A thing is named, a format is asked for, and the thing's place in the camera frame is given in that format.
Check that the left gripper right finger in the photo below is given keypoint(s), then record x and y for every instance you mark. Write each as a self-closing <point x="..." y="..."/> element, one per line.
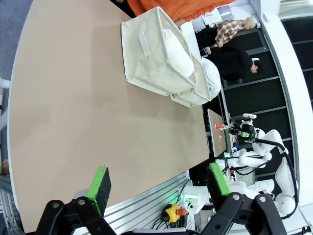
<point x="220" y="186"/>

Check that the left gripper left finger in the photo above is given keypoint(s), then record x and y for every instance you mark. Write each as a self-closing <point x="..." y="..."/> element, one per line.
<point x="97" y="191"/>

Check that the black background gripper body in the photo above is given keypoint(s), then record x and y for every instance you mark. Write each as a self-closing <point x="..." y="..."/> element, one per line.
<point x="248" y="133"/>

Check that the white towel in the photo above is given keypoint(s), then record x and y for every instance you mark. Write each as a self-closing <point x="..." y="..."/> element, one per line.
<point x="212" y="76"/>

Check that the yellow towel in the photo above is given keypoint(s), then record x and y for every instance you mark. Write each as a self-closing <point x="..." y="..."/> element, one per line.
<point x="179" y="58"/>

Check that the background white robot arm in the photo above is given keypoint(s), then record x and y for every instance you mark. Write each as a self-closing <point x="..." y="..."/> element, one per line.
<point x="247" y="159"/>

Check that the person's left forearm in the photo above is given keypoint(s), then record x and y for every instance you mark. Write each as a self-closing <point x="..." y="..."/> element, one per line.
<point x="195" y="16"/>

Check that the person's left hand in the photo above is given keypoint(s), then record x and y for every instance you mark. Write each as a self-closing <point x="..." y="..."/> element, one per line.
<point x="181" y="23"/>

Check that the red cup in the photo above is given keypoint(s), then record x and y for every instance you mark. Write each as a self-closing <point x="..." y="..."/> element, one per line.
<point x="219" y="126"/>

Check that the small brown table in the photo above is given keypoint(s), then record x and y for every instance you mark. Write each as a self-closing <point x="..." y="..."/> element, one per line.
<point x="217" y="142"/>

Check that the yellow emergency stop button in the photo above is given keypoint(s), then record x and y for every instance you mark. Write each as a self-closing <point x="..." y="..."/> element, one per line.
<point x="171" y="213"/>

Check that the beige fabric basket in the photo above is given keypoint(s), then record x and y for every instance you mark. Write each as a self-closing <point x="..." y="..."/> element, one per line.
<point x="193" y="98"/>
<point x="146" y="68"/>

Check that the person in black clothes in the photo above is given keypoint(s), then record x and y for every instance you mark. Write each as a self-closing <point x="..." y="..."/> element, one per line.
<point x="232" y="63"/>

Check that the white structural beam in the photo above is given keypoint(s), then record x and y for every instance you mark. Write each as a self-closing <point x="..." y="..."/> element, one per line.
<point x="281" y="61"/>

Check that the mannequin in plaid shirt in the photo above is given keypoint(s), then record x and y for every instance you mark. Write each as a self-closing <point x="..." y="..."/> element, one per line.
<point x="227" y="28"/>

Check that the white table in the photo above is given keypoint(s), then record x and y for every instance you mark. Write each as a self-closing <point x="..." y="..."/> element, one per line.
<point x="190" y="41"/>

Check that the person in orange hoodie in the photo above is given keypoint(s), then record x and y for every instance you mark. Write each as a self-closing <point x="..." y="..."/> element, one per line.
<point x="171" y="7"/>

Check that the aluminium profile frame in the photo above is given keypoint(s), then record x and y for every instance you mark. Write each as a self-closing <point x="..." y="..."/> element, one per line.
<point x="137" y="203"/>

